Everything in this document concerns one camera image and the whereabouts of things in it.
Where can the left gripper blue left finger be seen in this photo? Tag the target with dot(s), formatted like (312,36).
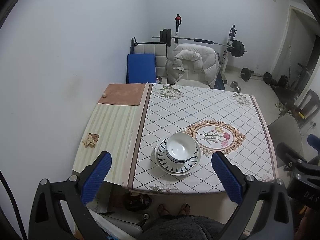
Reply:
(92,177)

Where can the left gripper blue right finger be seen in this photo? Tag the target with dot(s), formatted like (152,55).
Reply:
(229,175)

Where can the plain white bowl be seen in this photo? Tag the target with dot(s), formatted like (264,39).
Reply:
(180,145)

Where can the large white grey-flower plate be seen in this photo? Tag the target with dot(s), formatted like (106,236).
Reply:
(177,154)

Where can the blue striped white plate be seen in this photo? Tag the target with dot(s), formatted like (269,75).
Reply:
(172,166)

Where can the light blue dark-rimmed bowl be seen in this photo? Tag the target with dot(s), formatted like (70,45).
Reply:
(182,159)

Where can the diamond pattern floral tablecloth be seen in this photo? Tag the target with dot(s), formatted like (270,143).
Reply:
(218,120)

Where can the striped beige brown table mat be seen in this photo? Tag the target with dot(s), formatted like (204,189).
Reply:
(110,128)

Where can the grey chair at right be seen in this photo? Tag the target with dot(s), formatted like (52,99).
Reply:
(285,129)

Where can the dark fuzzy clothing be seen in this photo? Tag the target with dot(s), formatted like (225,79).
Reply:
(182,227)

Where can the brown plastic chair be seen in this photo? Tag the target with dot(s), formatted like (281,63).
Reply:
(309,106)

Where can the barbell on floor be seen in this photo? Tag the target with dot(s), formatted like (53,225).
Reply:
(247,74)

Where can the white puffer jacket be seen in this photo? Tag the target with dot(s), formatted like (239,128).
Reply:
(193,62)

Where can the blue folded mat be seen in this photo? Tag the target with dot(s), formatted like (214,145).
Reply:
(141,68)

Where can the white weight rack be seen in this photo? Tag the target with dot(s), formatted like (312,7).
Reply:
(226,53)

